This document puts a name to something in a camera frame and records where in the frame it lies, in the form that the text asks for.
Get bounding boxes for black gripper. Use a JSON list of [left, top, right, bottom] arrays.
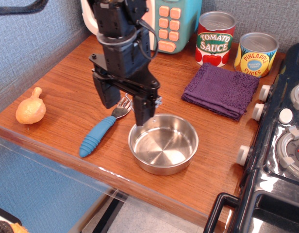
[[89, 28, 160, 126]]

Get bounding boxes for silver pot with wire handle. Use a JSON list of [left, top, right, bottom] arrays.
[[128, 114, 199, 176]]

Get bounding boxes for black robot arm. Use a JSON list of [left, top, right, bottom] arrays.
[[88, 0, 160, 126]]

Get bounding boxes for teal toy microwave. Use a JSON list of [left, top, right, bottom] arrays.
[[81, 0, 202, 54]]

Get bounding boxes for orange toy chicken drumstick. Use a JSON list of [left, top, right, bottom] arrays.
[[16, 87, 46, 125]]

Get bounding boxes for folded purple cloth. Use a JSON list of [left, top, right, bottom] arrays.
[[182, 63, 259, 121]]

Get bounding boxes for tomato sauce can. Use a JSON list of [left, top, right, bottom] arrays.
[[195, 11, 236, 67]]

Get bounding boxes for white stove knob lower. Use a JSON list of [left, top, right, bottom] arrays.
[[236, 145, 250, 166]]

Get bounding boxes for white stove knob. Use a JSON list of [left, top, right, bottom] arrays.
[[251, 103, 265, 121], [236, 145, 250, 166], [259, 85, 271, 102]]

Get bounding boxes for white stove knob middle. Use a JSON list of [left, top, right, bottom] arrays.
[[251, 103, 265, 121]]

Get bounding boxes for white stove knob upper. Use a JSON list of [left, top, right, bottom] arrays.
[[259, 85, 271, 102]]

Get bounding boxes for pineapple slices can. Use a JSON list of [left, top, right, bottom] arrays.
[[234, 32, 279, 78]]

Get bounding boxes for orange object bottom left corner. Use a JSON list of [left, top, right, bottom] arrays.
[[0, 220, 29, 233]]

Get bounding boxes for black toy stove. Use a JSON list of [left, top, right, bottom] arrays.
[[204, 43, 299, 233]]

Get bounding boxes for blue handled metal fork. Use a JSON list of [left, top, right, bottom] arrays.
[[79, 96, 132, 157]]

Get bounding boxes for black braided cable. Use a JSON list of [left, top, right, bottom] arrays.
[[0, 0, 48, 15]]

